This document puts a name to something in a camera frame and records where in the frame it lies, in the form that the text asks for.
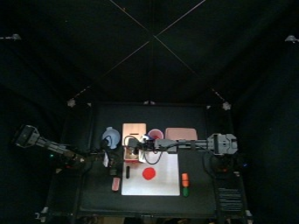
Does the wooden drawer with red front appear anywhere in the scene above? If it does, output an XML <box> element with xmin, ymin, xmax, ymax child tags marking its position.
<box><xmin>123</xmin><ymin>144</ymin><xmax>142</xmax><ymax>163</ymax></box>

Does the wooden drawer cabinet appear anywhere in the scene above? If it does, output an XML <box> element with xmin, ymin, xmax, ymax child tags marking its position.
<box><xmin>122</xmin><ymin>122</ymin><xmax>147</xmax><ymax>147</ymax></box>

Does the light blue bowl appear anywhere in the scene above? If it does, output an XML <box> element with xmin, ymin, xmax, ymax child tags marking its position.
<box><xmin>102</xmin><ymin>126</ymin><xmax>122</xmax><ymax>150</ymax></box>

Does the flat red dough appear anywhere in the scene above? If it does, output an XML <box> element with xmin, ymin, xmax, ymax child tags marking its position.
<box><xmin>142</xmin><ymin>167</ymin><xmax>158</xmax><ymax>181</ymax></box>

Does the pink cup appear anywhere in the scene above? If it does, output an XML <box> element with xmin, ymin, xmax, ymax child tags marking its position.
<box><xmin>147</xmin><ymin>128</ymin><xmax>165</xmax><ymax>141</ymax></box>

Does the pink rectangular block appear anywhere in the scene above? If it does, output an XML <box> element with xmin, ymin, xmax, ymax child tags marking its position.
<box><xmin>111</xmin><ymin>177</ymin><xmax>122</xmax><ymax>193</ymax></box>

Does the pink rectangular tray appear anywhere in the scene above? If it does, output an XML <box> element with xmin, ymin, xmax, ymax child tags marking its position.
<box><xmin>165</xmin><ymin>127</ymin><xmax>199</xmax><ymax>142</ymax></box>

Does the white cutting board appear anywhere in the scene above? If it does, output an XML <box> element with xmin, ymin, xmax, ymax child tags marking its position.
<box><xmin>121</xmin><ymin>151</ymin><xmax>182</xmax><ymax>197</ymax></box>

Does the white text label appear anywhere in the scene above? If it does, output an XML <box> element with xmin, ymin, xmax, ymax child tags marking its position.
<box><xmin>217</xmin><ymin>187</ymin><xmax>246</xmax><ymax>217</ymax></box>

